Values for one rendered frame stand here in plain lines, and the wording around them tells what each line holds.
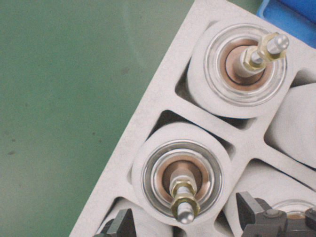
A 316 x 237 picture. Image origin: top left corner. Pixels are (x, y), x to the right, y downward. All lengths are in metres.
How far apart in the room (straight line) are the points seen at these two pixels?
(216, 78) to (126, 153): 0.14
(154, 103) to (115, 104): 0.20
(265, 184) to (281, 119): 0.08
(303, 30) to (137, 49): 0.30
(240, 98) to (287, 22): 0.32
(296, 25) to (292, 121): 0.29
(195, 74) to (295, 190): 0.14
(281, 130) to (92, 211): 0.24
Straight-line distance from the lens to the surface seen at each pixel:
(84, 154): 0.54
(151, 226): 0.32
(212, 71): 0.25
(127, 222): 0.16
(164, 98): 0.32
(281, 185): 0.29
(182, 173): 0.24
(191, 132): 0.26
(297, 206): 0.29
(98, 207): 0.36
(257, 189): 0.30
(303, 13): 0.57
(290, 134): 0.31
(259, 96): 0.26
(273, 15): 0.56
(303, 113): 0.29
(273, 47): 0.18
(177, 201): 0.18
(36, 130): 0.57
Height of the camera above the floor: 0.50
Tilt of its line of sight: 86 degrees down
